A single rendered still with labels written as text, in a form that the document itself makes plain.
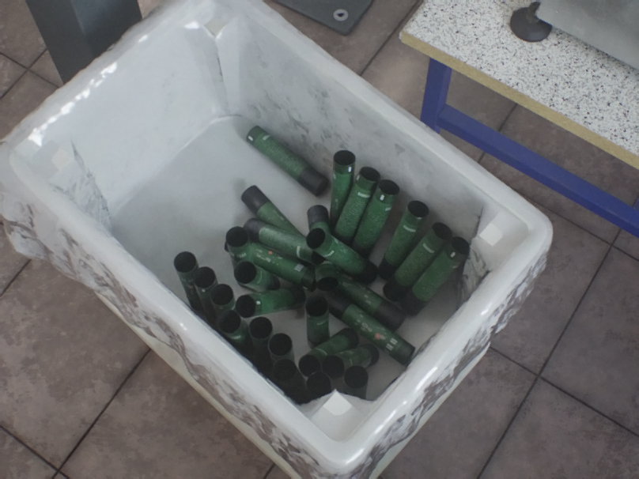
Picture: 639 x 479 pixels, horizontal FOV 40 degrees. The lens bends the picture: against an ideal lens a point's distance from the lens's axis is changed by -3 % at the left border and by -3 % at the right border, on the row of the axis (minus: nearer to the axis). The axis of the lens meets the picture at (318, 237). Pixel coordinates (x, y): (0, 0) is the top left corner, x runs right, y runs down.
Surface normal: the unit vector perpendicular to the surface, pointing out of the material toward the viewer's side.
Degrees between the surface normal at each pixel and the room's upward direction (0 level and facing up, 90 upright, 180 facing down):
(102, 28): 90
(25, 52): 0
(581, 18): 90
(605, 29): 90
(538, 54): 0
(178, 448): 0
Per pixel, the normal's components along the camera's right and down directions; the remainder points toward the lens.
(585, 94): -0.02, -0.41
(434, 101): -0.55, 0.76
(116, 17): 0.85, 0.47
